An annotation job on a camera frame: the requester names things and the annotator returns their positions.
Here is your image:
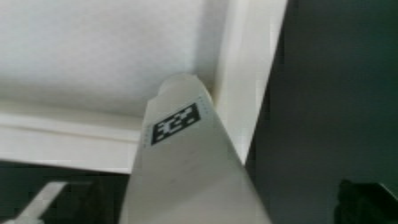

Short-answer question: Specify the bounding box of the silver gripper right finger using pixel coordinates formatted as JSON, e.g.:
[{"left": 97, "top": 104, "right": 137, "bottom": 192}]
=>
[{"left": 335, "top": 180, "right": 398, "bottom": 224}]

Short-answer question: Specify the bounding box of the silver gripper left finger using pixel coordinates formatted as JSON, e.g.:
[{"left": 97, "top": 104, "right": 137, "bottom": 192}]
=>
[{"left": 8, "top": 181, "right": 68, "bottom": 224}]

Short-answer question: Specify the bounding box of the white desk leg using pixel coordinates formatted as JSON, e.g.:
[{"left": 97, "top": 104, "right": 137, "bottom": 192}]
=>
[{"left": 120, "top": 74, "right": 272, "bottom": 224}]

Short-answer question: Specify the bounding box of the white desk top tray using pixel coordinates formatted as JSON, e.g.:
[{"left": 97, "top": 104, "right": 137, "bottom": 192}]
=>
[{"left": 0, "top": 0, "right": 288, "bottom": 173}]

